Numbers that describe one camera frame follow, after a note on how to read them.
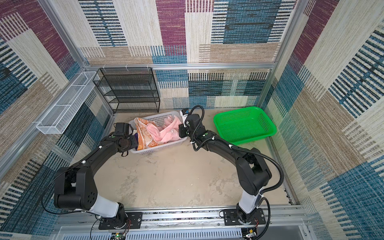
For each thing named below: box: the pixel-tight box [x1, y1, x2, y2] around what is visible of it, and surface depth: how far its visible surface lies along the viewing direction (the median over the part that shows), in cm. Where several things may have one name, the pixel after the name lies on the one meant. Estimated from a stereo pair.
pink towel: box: [146, 115, 183, 143], surface depth 91 cm
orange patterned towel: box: [134, 117, 162, 151], surface depth 92 cm
